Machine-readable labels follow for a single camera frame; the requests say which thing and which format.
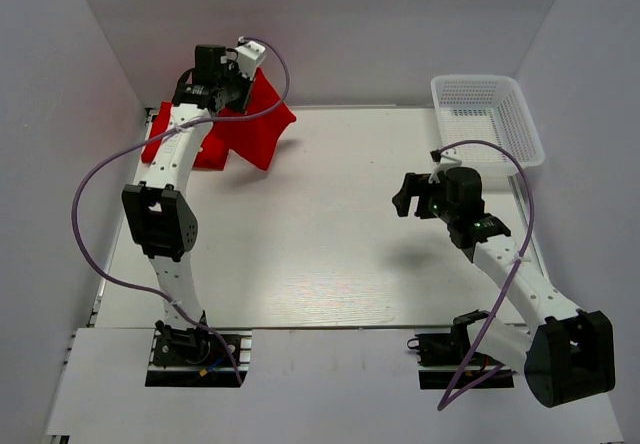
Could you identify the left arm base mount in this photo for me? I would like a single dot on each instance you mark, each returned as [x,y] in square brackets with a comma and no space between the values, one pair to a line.
[209,367]

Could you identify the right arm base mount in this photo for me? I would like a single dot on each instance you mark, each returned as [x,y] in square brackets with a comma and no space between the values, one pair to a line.
[440,353]

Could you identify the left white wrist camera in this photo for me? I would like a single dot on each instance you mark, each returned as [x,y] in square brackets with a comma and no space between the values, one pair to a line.
[250,56]

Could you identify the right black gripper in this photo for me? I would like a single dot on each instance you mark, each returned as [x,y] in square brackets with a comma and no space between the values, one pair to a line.
[414,185]

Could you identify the white plastic basket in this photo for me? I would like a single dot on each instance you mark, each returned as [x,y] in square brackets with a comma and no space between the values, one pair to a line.
[484,123]

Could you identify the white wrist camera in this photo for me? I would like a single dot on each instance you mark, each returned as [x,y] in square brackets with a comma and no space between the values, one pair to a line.
[250,56]
[442,166]

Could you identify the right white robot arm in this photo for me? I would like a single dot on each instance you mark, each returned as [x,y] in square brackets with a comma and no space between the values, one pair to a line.
[565,353]

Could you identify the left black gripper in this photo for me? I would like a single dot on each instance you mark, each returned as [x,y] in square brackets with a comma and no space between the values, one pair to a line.
[233,70]

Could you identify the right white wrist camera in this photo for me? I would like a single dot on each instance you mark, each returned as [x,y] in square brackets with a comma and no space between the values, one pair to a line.
[442,166]

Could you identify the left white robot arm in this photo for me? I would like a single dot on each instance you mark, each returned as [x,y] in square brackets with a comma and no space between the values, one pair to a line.
[159,218]

